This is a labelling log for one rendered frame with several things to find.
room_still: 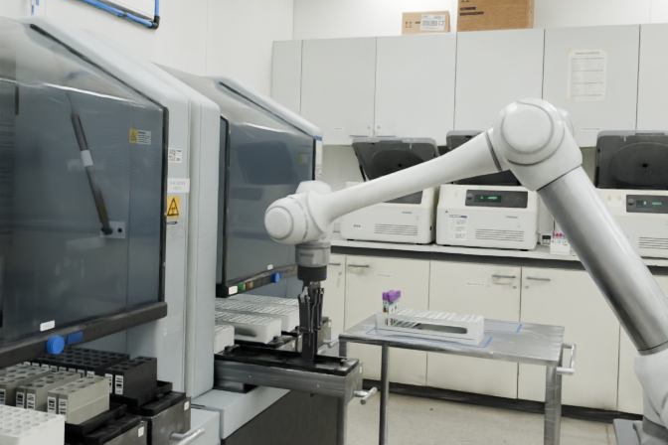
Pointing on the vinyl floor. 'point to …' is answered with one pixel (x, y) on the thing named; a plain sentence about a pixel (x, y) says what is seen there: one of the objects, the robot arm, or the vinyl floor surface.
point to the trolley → (512, 347)
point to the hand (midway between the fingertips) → (310, 344)
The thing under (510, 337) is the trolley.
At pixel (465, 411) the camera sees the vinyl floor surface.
